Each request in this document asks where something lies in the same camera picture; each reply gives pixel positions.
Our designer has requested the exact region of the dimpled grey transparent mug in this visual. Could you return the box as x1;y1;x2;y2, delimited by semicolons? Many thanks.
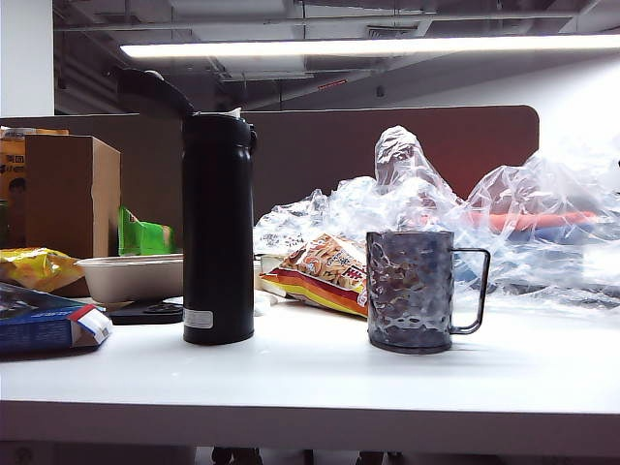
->
365;230;492;355

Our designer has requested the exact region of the blue and white carton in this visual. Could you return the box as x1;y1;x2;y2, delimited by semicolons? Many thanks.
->
0;281;114;356

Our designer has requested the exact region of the black thermos with flip lid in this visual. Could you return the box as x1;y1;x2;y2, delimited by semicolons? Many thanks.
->
117;67;259;347

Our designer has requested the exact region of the long ceiling light strip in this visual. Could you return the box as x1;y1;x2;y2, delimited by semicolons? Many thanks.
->
118;33;620;60

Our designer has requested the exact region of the green snack bag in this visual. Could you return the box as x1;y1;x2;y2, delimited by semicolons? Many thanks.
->
117;205;178;257

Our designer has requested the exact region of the crumpled clear plastic bag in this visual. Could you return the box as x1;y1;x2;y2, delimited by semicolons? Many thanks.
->
253;124;620;312

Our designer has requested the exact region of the brown cardboard box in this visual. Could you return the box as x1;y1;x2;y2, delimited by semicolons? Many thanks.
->
24;134;123;260

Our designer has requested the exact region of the yellow printed carton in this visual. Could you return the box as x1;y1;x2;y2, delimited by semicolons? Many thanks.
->
0;126;70;249

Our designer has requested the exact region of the red orange snack bag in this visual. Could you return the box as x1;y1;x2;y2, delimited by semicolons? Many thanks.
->
260;232;370;319

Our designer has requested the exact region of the brown desk partition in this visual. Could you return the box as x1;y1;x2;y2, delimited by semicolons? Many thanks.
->
0;105;541;249

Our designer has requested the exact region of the beige paper pulp bowl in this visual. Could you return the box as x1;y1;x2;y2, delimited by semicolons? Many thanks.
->
75;253;186;304

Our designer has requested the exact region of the white crumpled paper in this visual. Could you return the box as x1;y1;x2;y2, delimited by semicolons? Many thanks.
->
253;289;281;317

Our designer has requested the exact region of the yellow snack bag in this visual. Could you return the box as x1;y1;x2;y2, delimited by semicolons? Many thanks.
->
0;246;86;294

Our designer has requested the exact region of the orange tube inside plastic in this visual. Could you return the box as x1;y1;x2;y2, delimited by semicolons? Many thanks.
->
419;209;598;234

